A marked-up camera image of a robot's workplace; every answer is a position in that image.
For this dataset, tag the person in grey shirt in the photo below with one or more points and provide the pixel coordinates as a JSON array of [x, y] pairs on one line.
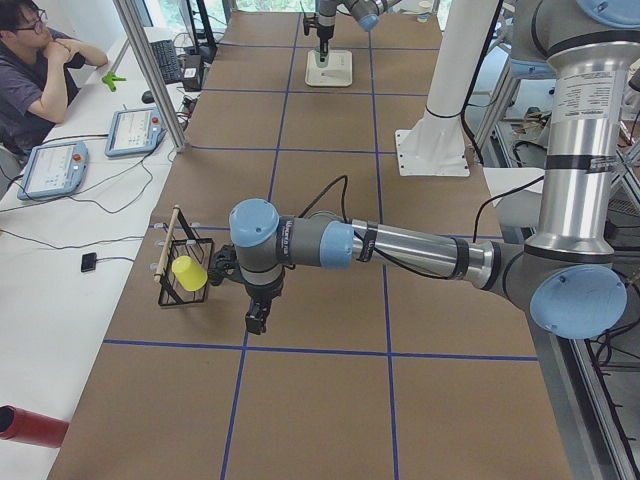
[[36, 85]]

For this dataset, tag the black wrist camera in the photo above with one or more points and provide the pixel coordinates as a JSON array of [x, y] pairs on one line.
[[309, 23], [223, 265]]

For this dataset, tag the black box on desk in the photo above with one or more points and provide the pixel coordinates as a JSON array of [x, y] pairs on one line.
[[192, 74]]

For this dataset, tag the black phone on table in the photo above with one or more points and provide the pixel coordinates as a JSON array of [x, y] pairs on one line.
[[88, 262]]

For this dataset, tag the black keyboard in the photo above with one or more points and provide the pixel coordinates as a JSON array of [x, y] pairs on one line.
[[167, 60]]

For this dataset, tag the pale green cup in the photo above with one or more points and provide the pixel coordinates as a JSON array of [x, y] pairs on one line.
[[321, 58]]

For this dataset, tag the black computer mouse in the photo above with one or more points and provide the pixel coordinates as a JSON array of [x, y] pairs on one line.
[[147, 97]]

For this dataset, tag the near blue teach pendant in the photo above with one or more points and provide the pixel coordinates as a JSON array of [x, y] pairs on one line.
[[54, 170]]

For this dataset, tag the cream rabbit tray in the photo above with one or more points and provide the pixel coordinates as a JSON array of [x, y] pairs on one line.
[[334, 71]]

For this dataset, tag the far blue teach pendant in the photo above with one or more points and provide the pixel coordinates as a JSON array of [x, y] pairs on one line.
[[136, 131]]

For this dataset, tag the aluminium frame post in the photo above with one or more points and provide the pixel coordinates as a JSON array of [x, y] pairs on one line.
[[132, 24]]

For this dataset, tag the blue teach pendant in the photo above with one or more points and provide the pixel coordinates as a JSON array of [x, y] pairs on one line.
[[54, 170], [136, 131]]

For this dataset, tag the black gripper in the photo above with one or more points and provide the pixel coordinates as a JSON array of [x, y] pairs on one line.
[[324, 36], [263, 294]]

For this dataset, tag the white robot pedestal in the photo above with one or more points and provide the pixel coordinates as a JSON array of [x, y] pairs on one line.
[[435, 145]]

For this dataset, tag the white chair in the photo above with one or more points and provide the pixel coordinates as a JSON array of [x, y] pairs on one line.
[[519, 209]]

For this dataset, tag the paper cup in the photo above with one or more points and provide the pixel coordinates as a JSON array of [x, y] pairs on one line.
[[425, 10]]

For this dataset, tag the yellow cup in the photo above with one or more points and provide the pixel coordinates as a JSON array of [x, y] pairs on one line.
[[190, 274]]

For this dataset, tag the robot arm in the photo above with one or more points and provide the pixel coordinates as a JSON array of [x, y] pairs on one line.
[[366, 13], [561, 277]]

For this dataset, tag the green toy on desk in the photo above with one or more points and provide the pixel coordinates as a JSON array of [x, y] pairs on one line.
[[110, 79]]

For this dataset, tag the red cylinder bottle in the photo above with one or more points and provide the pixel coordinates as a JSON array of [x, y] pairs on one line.
[[23, 426]]

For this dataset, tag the black wire cup rack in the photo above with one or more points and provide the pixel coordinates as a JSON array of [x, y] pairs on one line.
[[180, 238]]

